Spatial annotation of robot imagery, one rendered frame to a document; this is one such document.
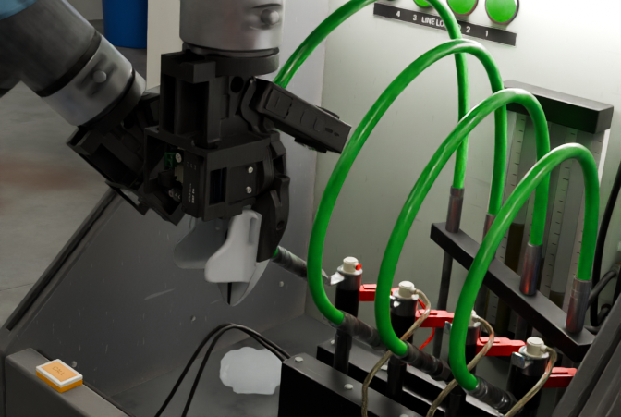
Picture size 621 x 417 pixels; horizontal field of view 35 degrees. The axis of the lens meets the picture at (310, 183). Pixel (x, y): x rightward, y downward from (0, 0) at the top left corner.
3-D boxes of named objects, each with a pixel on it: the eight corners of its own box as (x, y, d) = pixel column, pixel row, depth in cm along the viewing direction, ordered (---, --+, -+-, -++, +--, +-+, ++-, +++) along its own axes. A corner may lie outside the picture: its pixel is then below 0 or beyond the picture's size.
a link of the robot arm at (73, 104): (79, 32, 89) (117, 31, 82) (115, 67, 91) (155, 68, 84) (27, 95, 86) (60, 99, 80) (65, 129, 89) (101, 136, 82)
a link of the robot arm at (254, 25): (236, -24, 75) (313, -7, 70) (233, 35, 77) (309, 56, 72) (158, -18, 70) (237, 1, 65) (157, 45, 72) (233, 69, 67)
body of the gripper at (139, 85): (146, 219, 94) (54, 139, 88) (199, 150, 97) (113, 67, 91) (183, 231, 88) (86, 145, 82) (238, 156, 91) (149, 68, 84)
